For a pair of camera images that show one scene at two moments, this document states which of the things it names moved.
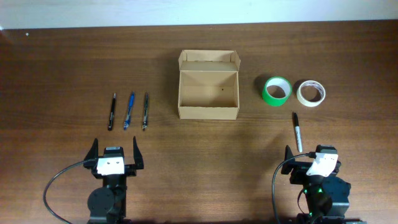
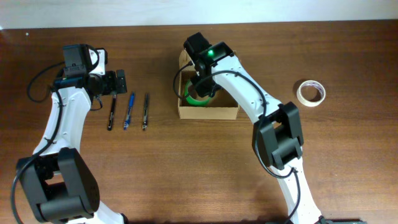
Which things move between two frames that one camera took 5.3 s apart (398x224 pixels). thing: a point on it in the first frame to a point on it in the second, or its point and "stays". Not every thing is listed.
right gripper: [296, 169] to [204, 91]
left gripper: [131, 167] to [120, 81]
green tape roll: [281, 82] to [196, 102]
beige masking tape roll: [316, 84] stays
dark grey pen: [145, 114] stays
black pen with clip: [112, 109] stays
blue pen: [127, 119] stays
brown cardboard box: [208, 86] stays
